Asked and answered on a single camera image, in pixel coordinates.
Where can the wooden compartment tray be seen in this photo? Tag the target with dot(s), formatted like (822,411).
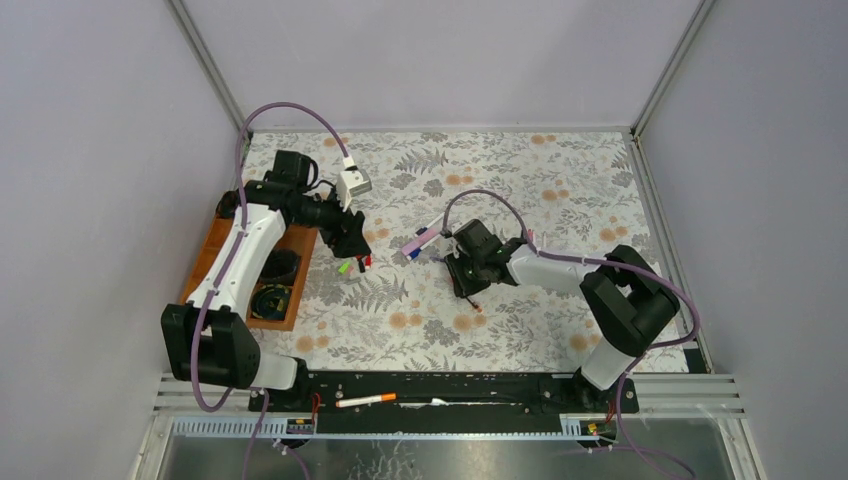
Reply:
(261,306)

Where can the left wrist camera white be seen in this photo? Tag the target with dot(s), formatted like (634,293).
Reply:
(351,182)

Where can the orange red ink pen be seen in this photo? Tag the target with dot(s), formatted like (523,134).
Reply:
(475,306)

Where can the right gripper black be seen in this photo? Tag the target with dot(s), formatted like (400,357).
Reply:
(461,287)

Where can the pink highlighter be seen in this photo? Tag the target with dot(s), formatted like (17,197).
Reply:
(413,249)

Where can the orange cap white marker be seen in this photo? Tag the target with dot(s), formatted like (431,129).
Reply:
(365,400)

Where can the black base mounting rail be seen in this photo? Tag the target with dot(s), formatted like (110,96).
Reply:
(449,402)

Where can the black tape roll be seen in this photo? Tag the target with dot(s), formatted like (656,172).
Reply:
(281,267)

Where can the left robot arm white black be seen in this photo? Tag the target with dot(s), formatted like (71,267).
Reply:
(207,338)

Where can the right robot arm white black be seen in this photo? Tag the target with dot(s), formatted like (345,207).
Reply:
(630,303)

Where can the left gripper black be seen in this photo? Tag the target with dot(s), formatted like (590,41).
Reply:
(346,243)

